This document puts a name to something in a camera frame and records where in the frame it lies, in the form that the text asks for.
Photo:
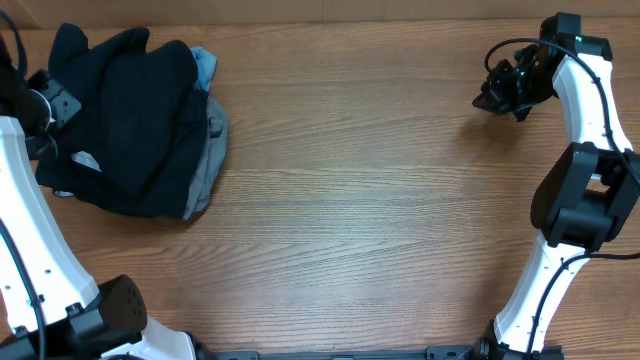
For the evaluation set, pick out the black t-shirt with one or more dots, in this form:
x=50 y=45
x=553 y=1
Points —
x=129 y=97

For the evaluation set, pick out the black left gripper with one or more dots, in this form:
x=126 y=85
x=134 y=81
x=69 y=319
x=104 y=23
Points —
x=60 y=100

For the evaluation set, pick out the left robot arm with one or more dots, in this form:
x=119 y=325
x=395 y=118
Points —
x=54 y=306

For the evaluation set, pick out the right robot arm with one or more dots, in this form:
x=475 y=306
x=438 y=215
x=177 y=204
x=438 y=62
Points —
x=587 y=196

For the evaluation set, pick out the folded light blue garment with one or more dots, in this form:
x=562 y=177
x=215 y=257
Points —
x=206 y=66

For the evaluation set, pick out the folded black shirt on pile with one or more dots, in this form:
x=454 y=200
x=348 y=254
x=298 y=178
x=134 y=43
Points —
x=142 y=177

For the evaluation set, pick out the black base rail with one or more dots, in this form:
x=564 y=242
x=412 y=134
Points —
x=441 y=352

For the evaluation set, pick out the folded grey garment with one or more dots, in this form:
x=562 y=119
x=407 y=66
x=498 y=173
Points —
x=212 y=150

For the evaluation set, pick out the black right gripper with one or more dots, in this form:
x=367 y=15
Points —
x=500 y=95

